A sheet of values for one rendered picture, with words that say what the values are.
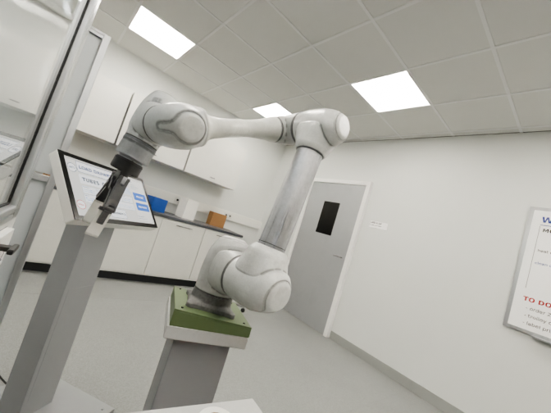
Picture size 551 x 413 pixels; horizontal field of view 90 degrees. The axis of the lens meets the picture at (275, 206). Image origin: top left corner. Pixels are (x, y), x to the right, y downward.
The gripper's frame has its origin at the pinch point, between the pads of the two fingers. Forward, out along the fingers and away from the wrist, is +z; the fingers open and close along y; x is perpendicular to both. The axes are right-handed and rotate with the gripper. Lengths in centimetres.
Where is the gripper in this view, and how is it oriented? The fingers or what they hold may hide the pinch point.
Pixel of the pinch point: (91, 224)
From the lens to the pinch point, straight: 88.9
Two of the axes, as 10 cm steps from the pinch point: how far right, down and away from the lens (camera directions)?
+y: -6.0, -1.9, 7.8
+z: -4.5, 8.8, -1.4
